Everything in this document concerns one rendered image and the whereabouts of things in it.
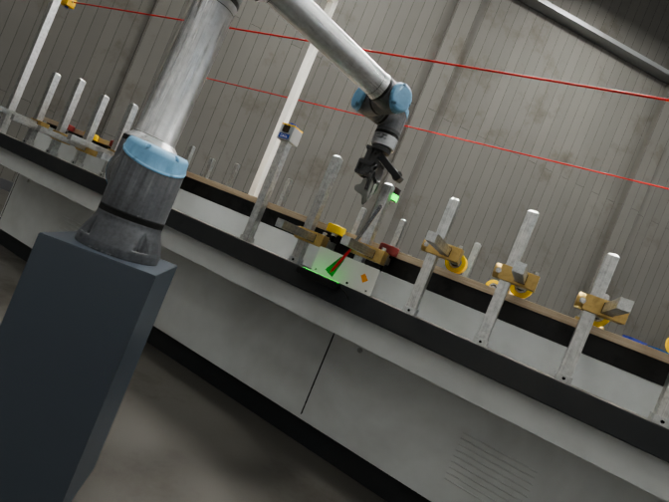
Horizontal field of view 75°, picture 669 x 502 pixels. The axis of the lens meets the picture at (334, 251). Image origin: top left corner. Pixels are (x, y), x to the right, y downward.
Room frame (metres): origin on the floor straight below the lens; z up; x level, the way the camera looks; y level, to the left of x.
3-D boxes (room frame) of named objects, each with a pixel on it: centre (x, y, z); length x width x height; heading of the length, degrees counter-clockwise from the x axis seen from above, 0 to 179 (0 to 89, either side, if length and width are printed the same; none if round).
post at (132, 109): (2.29, 1.25, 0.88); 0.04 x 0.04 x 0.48; 64
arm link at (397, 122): (1.58, -0.01, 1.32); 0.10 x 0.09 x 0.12; 123
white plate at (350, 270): (1.62, -0.06, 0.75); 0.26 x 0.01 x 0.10; 64
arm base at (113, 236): (1.06, 0.48, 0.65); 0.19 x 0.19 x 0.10
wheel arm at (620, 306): (1.27, -0.80, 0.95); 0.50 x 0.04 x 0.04; 154
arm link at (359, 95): (1.52, 0.07, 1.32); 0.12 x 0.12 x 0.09; 33
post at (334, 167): (1.74, 0.13, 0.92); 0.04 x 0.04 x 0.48; 64
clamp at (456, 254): (1.52, -0.34, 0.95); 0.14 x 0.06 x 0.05; 64
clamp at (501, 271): (1.41, -0.57, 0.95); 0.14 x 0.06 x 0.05; 64
